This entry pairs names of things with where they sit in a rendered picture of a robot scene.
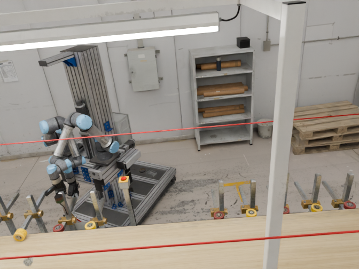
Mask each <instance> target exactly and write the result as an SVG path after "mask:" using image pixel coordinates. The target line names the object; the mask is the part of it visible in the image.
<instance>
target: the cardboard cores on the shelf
mask: <svg viewBox="0 0 359 269"><path fill-rule="evenodd" d="M239 66H241V60H230V61H221V68H229V67H239ZM196 67H197V69H201V70H208V69H216V62H210V63H205V64H196ZM245 91H248V86H247V85H244V84H242V82H237V83H225V84H214V85H204V86H198V88H197V95H198V96H199V95H204V97H213V96H224V95H231V94H241V93H244V92H245ZM198 112H199V113H201V112H204V113H203V114H202V116H203V118H205V117H213V116H222V115H231V114H239V113H244V112H245V110H244V104H240V105H229V106H218V107H207V108H198Z"/></svg>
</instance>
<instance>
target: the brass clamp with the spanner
mask: <svg viewBox="0 0 359 269"><path fill-rule="evenodd" d="M61 218H62V219H61V220H58V223H59V224H62V222H66V224H67V225H73V224H75V223H76V222H77V219H76V217H74V216H72V218H71V220H67V219H66V217H61Z"/></svg>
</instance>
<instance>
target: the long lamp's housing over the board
mask: <svg viewBox="0 0 359 269"><path fill-rule="evenodd" d="M214 26H217V31H220V19H219V13H218V12H217V11H213V12H202V13H190V14H179V15H168V16H161V17H155V18H154V17H150V18H139V19H128V20H117V21H105V22H94V23H83V24H76V25H65V26H54V27H42V28H31V29H20V30H9V31H0V46H7V45H18V44H30V43H41V42H53V41H64V40H70V39H82V38H93V37H105V36H116V35H128V34H139V33H150V32H157V31H169V30H180V29H191V28H202V27H214Z"/></svg>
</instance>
